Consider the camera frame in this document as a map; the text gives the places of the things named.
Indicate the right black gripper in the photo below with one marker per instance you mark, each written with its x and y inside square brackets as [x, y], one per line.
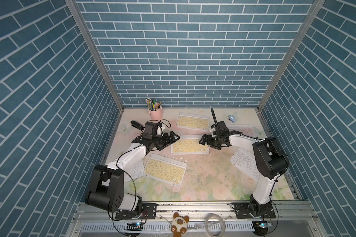
[209, 137]

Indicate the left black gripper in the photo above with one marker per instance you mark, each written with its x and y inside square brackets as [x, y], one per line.
[171, 139]

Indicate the yellow keyboard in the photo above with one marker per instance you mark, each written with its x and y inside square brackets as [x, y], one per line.
[189, 145]
[165, 170]
[193, 121]

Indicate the white keyboard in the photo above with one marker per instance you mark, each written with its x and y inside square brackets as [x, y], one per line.
[135, 172]
[243, 160]

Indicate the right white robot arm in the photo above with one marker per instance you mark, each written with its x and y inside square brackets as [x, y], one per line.
[271, 163]

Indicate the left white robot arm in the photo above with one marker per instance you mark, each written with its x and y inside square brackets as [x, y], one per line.
[105, 189]

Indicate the pink pencil cup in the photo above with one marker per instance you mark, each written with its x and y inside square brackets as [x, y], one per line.
[156, 115]

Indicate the small blue stapler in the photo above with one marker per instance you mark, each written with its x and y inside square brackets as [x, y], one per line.
[232, 119]

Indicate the pink keyboard right back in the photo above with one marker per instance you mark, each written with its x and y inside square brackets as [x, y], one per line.
[245, 129]

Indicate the pencils in cup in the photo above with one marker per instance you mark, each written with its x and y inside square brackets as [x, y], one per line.
[152, 104]

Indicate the plush toy cat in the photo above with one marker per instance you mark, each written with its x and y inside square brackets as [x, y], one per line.
[179, 225]

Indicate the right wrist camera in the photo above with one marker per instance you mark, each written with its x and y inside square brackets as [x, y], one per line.
[219, 129]

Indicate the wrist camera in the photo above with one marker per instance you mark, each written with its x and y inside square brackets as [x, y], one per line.
[152, 130]
[219, 129]

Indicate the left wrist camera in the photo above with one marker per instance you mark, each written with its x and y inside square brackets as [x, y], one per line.
[152, 130]

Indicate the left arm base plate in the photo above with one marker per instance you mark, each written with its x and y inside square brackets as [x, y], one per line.
[148, 210]

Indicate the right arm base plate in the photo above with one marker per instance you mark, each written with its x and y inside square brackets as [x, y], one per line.
[245, 210]

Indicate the aluminium front rail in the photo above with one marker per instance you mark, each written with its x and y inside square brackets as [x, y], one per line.
[294, 218]

